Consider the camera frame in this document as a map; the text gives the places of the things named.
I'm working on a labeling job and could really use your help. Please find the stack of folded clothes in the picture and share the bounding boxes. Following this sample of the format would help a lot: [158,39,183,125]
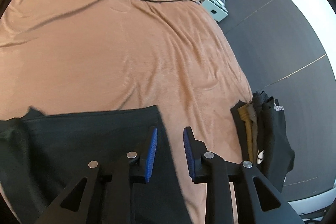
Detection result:
[231,91,295,192]

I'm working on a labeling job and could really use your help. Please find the black sleeveless shirt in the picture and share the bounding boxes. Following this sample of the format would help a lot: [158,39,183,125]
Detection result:
[1,106,191,223]

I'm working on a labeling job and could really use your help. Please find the brown fleece blanket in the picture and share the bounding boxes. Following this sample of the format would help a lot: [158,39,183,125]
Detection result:
[1,0,252,223]

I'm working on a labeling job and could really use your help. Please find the white bedside table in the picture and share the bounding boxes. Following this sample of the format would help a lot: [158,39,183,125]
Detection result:
[197,0,228,22]

